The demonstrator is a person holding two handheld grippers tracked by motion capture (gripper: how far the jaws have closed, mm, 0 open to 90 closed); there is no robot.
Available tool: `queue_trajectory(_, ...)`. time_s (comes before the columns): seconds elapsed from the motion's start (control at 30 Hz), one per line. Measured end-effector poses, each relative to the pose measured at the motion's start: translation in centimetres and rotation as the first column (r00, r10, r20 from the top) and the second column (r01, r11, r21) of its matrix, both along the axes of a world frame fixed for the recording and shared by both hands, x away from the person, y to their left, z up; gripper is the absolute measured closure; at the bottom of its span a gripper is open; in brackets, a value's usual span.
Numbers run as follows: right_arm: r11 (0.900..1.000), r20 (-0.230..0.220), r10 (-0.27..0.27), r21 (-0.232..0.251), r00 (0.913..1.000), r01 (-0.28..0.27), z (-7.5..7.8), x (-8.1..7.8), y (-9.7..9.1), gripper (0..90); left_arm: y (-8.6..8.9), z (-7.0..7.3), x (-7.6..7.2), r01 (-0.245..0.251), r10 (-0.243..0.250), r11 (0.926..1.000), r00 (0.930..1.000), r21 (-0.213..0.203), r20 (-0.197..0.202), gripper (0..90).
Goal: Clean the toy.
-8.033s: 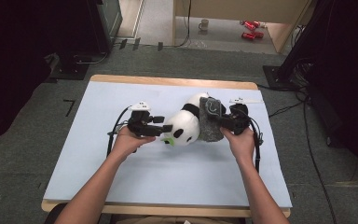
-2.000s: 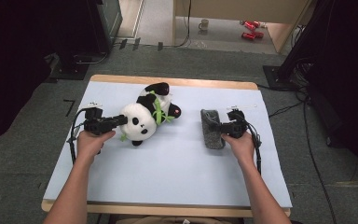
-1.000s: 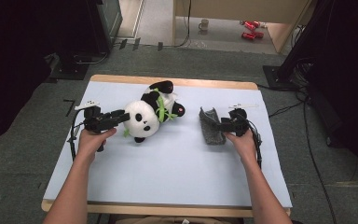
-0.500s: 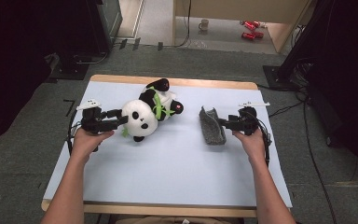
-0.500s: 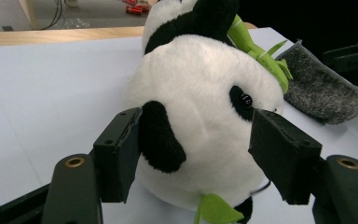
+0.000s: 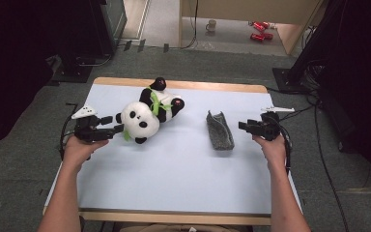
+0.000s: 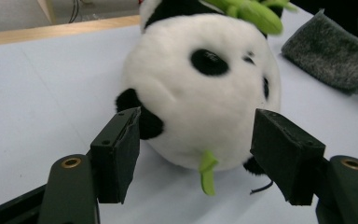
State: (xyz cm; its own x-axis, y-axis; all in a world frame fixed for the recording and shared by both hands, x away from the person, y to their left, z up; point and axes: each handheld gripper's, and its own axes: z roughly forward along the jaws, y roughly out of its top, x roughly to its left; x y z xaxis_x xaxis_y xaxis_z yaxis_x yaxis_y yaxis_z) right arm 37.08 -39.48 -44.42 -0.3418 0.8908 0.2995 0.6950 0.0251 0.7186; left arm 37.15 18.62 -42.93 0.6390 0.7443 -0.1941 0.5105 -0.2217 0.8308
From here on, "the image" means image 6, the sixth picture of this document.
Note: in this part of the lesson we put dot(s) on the person's right hand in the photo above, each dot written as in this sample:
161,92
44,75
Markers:
272,151

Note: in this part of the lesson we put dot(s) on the panda plush toy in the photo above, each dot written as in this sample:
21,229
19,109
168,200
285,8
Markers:
148,112

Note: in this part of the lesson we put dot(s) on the grey fuzzy cloth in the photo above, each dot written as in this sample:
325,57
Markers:
220,132

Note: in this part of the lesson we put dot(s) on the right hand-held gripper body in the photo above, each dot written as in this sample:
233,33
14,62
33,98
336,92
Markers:
270,127

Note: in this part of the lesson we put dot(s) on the light wooden desk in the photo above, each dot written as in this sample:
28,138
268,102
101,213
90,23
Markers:
254,9

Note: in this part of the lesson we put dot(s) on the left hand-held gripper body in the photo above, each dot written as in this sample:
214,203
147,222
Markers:
85,127

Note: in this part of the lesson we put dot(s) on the person's left hand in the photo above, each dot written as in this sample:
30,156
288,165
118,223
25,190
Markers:
77,154

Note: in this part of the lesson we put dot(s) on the beige mug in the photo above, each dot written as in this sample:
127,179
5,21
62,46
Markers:
211,25

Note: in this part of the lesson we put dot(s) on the black metal stand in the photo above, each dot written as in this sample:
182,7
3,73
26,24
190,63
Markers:
302,54

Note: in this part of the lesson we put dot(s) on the red can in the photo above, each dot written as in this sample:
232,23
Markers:
257,37
268,35
266,24
258,26

